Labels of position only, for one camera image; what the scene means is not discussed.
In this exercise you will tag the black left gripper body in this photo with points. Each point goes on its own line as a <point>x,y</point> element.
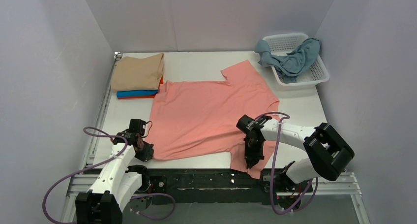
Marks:
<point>144,149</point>

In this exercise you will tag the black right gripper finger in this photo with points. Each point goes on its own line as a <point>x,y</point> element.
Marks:
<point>258,157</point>
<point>250,159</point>

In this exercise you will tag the pink t-shirt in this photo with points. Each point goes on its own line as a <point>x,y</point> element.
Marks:
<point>192,119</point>

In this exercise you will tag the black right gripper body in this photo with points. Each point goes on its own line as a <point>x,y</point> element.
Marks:
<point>251,145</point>

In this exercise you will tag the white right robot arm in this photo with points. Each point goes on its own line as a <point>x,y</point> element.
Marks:
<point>328,153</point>

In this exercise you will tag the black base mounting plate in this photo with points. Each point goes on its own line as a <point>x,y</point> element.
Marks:
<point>206,186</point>

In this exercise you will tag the blue folded t-shirt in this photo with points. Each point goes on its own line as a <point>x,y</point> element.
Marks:
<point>136,93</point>

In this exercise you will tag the grey-blue t-shirt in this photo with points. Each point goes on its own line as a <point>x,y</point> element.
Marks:
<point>295,63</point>

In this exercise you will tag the aluminium frame rail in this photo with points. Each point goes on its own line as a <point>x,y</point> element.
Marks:
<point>338,202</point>

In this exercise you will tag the orange folded t-shirt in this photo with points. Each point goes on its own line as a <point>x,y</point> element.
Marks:
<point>138,96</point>

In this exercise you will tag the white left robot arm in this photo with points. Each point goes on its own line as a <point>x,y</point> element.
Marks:
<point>118,181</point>

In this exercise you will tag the beige folded t-shirt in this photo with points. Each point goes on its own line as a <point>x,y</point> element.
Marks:
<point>138,74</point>

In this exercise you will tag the white plastic laundry basket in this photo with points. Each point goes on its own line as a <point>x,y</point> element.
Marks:
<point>281,45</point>

